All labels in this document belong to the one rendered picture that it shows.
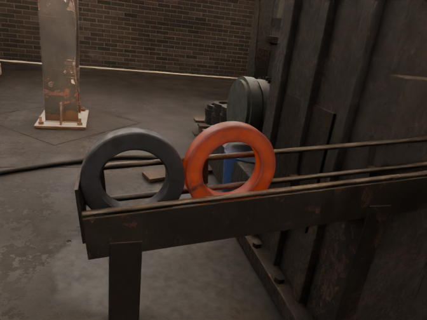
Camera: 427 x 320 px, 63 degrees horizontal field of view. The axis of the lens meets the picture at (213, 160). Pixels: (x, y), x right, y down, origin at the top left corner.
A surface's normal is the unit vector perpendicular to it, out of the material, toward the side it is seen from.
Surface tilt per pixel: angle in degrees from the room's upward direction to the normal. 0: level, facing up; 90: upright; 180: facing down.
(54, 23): 90
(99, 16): 90
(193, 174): 90
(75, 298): 0
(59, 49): 90
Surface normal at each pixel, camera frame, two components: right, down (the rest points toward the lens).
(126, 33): 0.27, 0.37
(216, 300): 0.12, -0.93
